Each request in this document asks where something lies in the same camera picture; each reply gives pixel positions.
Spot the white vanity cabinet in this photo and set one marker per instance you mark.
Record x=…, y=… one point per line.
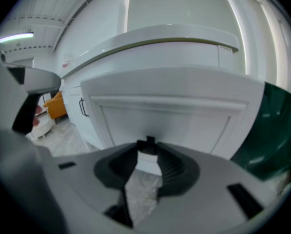
x=160, y=56

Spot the white drawer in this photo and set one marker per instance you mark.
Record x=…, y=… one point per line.
x=172, y=111

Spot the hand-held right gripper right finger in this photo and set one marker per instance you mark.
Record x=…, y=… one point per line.
x=208, y=199

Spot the white sign with red label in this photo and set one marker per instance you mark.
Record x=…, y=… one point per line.
x=66, y=64

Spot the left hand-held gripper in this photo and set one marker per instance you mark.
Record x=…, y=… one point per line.
x=25, y=113

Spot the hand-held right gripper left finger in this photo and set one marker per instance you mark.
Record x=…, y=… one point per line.
x=86, y=191

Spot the person's left hand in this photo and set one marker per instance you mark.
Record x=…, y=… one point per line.
x=38, y=110

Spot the long ceiling light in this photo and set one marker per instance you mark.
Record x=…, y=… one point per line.
x=16, y=37

